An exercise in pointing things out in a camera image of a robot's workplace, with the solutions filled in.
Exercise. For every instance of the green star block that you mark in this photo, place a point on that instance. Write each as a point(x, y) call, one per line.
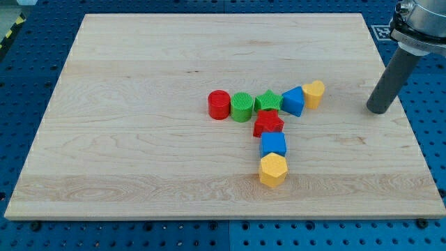
point(268, 101)

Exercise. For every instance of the blue triangle block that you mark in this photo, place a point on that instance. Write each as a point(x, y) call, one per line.
point(293, 101)

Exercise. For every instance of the red cylinder block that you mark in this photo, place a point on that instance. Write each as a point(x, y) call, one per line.
point(219, 102)

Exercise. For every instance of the yellow hexagon block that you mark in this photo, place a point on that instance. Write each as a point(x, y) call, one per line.
point(273, 169)

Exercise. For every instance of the red star block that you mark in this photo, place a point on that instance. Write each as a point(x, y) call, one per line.
point(267, 121)

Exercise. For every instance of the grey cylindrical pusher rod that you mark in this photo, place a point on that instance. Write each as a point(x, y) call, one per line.
point(396, 73)

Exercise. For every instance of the wooden board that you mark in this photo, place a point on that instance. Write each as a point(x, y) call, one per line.
point(127, 135)

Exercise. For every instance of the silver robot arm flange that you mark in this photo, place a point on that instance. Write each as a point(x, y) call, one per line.
point(420, 24)

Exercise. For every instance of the white fiducial marker tag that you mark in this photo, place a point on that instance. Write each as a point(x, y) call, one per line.
point(381, 32)

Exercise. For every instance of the green cylinder block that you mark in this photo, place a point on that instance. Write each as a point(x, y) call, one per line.
point(241, 107)

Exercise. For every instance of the blue cube block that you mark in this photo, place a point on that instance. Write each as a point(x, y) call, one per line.
point(272, 142)

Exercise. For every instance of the yellow heart block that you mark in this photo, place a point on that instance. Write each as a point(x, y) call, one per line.
point(313, 93)

